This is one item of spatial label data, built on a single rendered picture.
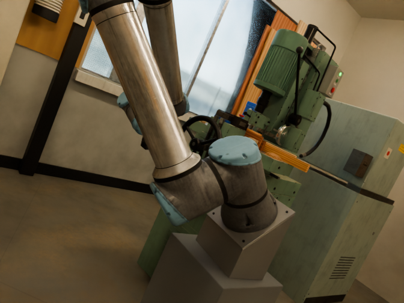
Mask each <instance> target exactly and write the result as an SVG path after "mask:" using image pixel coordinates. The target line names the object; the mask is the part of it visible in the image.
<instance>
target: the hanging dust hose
mask: <svg viewBox="0 0 404 303"><path fill-rule="evenodd" d="M35 1H36V2H35V3H34V6H33V8H32V13H34V14H36V15H38V16H40V17H42V18H45V19H47V20H49V21H51V22H53V23H57V21H58V18H59V16H60V15H59V14H60V13H59V12H60V9H62V8H61V7H62V4H63V2H62V1H64V0H35Z"/></svg>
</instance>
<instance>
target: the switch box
mask: <svg viewBox="0 0 404 303"><path fill-rule="evenodd" d="M340 72H341V76H339V73H340ZM343 75H344V72H343V71H342V70H341V69H340V68H339V67H337V66H333V65H329V67H328V69H327V71H326V73H325V76H324V79H323V81H322V83H321V85H320V88H319V90H318V92H320V93H321V94H322V95H324V96H325V97H328V98H330V99H332V97H333V95H334V93H335V91H336V89H337V87H338V85H339V83H340V81H341V79H342V77H343ZM337 76H339V77H340V78H338V77H337ZM336 79H338V82H337V83H336V85H334V83H335V81H336ZM333 87H334V88H335V91H334V92H333V93H332V92H331V89H332V88H333ZM329 92H330V93H331V95H330V94H329Z"/></svg>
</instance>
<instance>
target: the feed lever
mask: <svg viewBox="0 0 404 303"><path fill-rule="evenodd" d="M303 51H304V49H303V47H301V46H299V47H297V48H296V53H297V54H298V62H297V71H296V89H295V107H294V113H291V114H290V115H289V117H288V122H289V123H290V124H293V125H295V127H296V128H297V129H298V125H299V124H300V123H301V120H302V117H301V115H298V114H296V113H297V104H298V87H299V71H300V62H301V53H303Z"/></svg>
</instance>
